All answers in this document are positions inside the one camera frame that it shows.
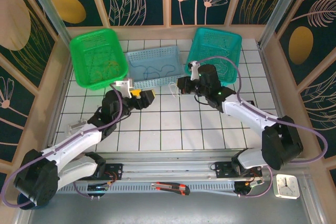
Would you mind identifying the red and black utility knife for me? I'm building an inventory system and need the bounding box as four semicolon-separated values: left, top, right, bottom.
151;182;191;196

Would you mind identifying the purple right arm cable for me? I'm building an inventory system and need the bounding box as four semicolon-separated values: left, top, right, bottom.
194;56;329;199

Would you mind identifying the grey slotted cable duct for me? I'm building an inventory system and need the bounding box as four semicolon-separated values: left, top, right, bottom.
54;181;263;195

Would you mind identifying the teal plastic basket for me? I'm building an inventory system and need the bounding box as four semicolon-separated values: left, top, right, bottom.
184;27;243;87

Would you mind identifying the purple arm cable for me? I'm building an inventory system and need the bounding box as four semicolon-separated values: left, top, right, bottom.
0;83;124;208
194;56;329;199

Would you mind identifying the dark blue mug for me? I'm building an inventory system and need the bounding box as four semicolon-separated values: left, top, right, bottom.
17;194;40;210

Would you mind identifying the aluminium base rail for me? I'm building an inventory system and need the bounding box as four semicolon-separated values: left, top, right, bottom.
26;152;314;183

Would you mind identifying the white square clock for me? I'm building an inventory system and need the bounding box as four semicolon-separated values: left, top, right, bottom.
272;174;301;200

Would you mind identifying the thin white cable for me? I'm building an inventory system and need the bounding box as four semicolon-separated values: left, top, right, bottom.
219;48;233;78
169;81;182;99

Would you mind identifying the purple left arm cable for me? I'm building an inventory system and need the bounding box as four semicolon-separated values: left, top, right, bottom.
0;83;124;208

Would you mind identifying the small black controller board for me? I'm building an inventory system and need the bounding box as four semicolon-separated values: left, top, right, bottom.
87;184;111;193
234;180;265;192

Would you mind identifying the thin blue cable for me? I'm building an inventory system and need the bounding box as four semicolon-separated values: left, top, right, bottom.
130;62;176;78

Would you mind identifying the green plastic basket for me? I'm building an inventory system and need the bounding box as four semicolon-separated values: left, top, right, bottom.
69;28;129;91

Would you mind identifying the aluminium frame post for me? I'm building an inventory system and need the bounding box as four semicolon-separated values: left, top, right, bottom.
258;0;310;49
22;0;71;44

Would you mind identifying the light blue plastic basket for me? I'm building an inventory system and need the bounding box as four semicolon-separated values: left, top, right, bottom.
124;45;185;90

